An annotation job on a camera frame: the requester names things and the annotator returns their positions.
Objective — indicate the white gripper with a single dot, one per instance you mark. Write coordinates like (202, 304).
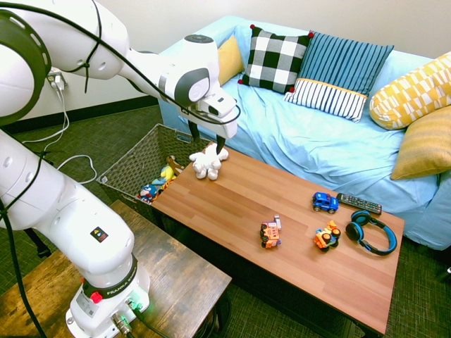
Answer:
(225, 123)

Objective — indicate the white stuffed toy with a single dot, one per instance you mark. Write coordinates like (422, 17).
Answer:
(208, 163)

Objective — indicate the brown plush toy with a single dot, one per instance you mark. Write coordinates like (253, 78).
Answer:
(173, 163)

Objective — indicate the yellow plush toy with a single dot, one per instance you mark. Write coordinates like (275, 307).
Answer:
(168, 172)

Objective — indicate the dark woven wicker basket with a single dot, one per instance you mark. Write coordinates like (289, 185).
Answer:
(141, 158)

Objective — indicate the Captain America plush toy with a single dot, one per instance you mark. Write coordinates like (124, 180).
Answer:
(148, 193)

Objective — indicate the orange toy fire truck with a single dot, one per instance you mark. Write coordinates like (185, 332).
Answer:
(270, 233)

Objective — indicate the blue toy car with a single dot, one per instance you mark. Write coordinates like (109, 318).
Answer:
(325, 202)

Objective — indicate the orange toy construction vehicle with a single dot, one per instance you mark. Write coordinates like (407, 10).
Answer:
(326, 237)

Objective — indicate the reddish wooden coffee table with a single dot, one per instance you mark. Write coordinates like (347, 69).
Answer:
(246, 197)

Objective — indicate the plain yellow cushion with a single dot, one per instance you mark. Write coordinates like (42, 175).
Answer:
(230, 60)

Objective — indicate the black white checked cushion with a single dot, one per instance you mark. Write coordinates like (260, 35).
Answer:
(275, 56)

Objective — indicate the light blue covered sofa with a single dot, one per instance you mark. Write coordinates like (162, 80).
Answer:
(317, 148)

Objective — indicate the rustic dark wood stand table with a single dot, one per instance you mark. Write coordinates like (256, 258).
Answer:
(183, 274)

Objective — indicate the blue striped cushion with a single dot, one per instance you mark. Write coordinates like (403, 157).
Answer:
(338, 67)

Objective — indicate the black remote control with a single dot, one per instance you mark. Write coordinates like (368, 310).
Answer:
(359, 204)

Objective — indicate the blue black headphones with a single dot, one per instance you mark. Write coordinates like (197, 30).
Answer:
(353, 230)

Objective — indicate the black tripod leg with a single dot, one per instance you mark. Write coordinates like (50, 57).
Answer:
(38, 246)

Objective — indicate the yellow white patterned bolster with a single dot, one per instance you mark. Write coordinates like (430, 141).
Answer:
(412, 95)

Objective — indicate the yellow fine-striped cushion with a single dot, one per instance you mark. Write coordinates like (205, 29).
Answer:
(426, 144)

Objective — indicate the wall power outlet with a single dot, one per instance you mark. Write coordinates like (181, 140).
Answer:
(53, 75)

